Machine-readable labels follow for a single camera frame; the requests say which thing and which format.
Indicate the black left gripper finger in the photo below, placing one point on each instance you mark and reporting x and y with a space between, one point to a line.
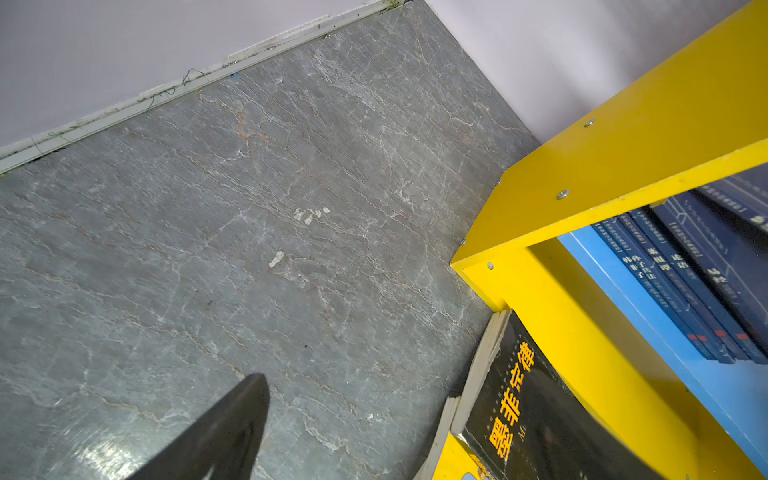
221 444

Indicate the blue book Sunzi label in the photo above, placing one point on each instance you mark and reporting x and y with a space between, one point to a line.
641 241

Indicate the black book orange title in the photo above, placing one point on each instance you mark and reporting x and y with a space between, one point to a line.
517 418

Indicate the yellow wooden bookshelf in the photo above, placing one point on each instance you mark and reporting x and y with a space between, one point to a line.
698 117

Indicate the blue book yellow label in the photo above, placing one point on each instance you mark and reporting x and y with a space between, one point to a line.
637 262

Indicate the yellow cartoon cover book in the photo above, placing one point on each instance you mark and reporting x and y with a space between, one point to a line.
448 458

